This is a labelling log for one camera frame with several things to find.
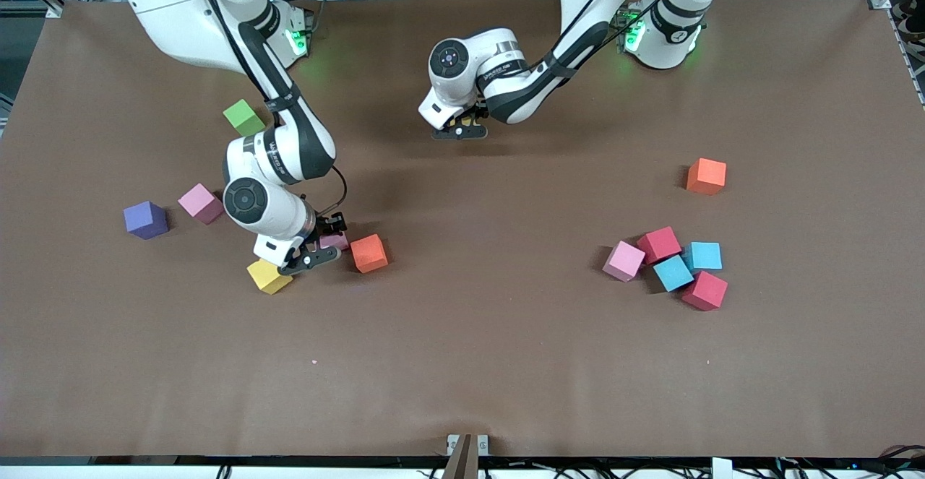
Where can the green foam block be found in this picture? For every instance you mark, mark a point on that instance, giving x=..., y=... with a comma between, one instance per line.
x=242, y=119

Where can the red foam block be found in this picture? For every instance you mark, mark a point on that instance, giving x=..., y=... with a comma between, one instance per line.
x=705, y=291
x=659, y=245

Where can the light blue foam block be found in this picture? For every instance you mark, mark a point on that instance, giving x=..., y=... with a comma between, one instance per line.
x=704, y=256

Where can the purple foam block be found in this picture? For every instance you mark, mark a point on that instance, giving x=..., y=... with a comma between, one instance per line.
x=144, y=219

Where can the orange foam block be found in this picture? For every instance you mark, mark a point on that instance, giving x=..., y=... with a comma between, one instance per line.
x=368, y=253
x=707, y=177

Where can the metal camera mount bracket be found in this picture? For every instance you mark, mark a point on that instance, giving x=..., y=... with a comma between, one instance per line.
x=466, y=457

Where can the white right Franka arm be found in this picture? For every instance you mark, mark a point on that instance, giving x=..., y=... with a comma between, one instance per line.
x=181, y=16

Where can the pink foam block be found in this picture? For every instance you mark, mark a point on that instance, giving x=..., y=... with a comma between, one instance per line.
x=623, y=261
x=199, y=201
x=336, y=241

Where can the yellow foam block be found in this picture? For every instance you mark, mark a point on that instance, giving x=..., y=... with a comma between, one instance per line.
x=267, y=280
x=454, y=123

